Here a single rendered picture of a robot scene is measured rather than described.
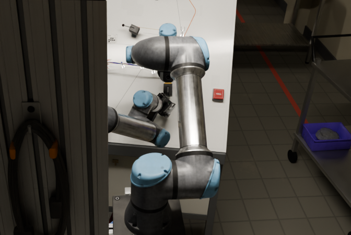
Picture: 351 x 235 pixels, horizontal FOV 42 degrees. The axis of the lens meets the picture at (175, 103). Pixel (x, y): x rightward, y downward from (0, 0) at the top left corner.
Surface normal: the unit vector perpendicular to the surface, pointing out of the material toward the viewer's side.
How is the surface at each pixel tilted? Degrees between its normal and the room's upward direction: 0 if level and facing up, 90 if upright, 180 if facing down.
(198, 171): 36
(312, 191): 0
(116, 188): 90
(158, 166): 8
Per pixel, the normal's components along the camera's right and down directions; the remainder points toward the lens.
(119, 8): 0.01, -0.15
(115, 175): -0.05, 0.54
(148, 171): -0.06, -0.84
